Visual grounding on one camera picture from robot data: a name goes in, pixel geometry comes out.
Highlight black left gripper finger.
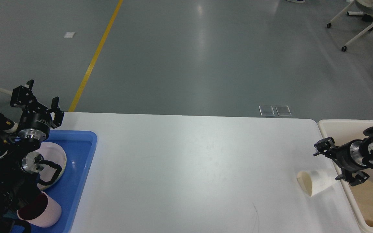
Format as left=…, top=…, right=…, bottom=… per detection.
left=46, top=97, right=64, bottom=129
left=9, top=80, right=40, bottom=112

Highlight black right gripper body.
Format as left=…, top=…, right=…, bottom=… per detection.
left=334, top=140, right=368, bottom=173

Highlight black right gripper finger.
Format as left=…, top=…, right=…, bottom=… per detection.
left=313, top=137, right=339, bottom=158
left=335, top=170, right=370, bottom=187

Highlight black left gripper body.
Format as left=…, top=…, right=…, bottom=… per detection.
left=17, top=110, right=53, bottom=141

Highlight pink plate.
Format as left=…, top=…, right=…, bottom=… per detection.
left=36, top=142, right=65, bottom=181

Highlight white paper cup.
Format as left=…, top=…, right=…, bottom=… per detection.
left=296, top=168, right=337, bottom=197

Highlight pink mug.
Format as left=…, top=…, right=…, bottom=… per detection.
left=17, top=192, right=62, bottom=228

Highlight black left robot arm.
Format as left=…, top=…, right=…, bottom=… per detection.
left=0, top=80, right=64, bottom=233

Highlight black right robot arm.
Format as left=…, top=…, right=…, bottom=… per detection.
left=313, top=127, right=373, bottom=187

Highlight yellow plate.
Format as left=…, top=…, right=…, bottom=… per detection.
left=49, top=152, right=67, bottom=186

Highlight blue plastic tray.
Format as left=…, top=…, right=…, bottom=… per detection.
left=31, top=130, right=97, bottom=233

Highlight right floor outlet cover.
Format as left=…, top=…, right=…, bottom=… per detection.
left=275, top=105, right=292, bottom=117

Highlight floor outlet cover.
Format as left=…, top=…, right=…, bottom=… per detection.
left=275, top=105, right=292, bottom=117
left=259, top=105, right=275, bottom=117

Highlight left floor outlet cover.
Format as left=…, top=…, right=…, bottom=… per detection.
left=259, top=105, right=275, bottom=117

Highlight white rolling chair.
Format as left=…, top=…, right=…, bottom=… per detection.
left=326, top=0, right=373, bottom=52

